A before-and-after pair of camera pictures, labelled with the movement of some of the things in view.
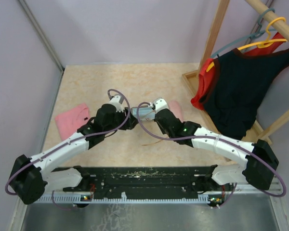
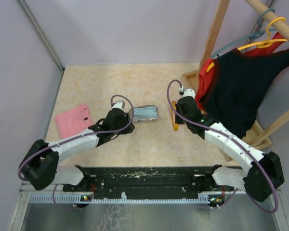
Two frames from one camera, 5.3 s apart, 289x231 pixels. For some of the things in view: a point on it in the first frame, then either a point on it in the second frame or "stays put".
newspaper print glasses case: x=146 y=113 stays put
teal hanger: x=260 y=31 stays put
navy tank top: x=238 y=82 stays put
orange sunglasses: x=147 y=145 to x=175 y=125
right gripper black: x=161 y=129 to x=178 y=120
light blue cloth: x=144 y=112 stays put
